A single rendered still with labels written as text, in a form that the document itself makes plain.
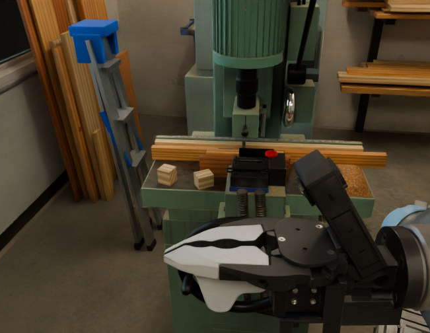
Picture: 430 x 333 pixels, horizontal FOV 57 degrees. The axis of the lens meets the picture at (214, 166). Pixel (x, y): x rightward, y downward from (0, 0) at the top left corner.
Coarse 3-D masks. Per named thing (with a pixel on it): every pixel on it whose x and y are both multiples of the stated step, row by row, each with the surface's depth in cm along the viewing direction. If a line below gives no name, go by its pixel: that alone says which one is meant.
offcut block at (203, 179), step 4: (196, 172) 104; (200, 172) 104; (204, 172) 103; (208, 172) 103; (196, 176) 102; (200, 176) 102; (204, 176) 102; (208, 176) 102; (212, 176) 103; (196, 180) 103; (200, 180) 102; (204, 180) 102; (208, 180) 103; (212, 180) 103; (196, 184) 104; (200, 184) 102; (204, 184) 103; (208, 184) 103; (212, 184) 104; (200, 188) 103
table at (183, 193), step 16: (160, 160) 117; (192, 176) 109; (288, 176) 108; (144, 192) 105; (160, 192) 104; (176, 192) 104; (192, 192) 103; (208, 192) 103; (224, 192) 102; (288, 192) 101; (192, 208) 106; (208, 208) 105; (288, 208) 101; (304, 208) 102; (368, 208) 100
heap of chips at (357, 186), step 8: (344, 168) 104; (352, 168) 104; (360, 168) 107; (344, 176) 102; (352, 176) 101; (360, 176) 102; (352, 184) 100; (360, 184) 100; (352, 192) 100; (360, 192) 99; (368, 192) 100
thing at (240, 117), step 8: (256, 96) 114; (256, 104) 108; (240, 112) 104; (248, 112) 104; (256, 112) 104; (240, 120) 104; (248, 120) 104; (256, 120) 103; (240, 128) 105; (248, 128) 105; (256, 128) 105; (240, 136) 106; (248, 136) 106; (256, 136) 106
